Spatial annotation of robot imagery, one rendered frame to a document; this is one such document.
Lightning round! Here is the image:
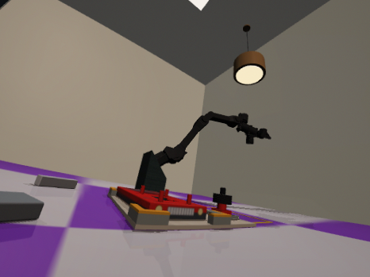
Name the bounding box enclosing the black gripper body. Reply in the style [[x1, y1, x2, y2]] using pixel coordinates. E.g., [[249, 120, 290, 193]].
[[245, 125, 267, 139]]

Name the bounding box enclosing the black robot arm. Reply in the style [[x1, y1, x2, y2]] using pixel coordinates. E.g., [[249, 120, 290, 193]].
[[154, 111, 254, 167]]

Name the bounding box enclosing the black wheel with grey hub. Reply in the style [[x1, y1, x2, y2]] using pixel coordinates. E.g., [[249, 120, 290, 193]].
[[213, 193, 232, 205]]

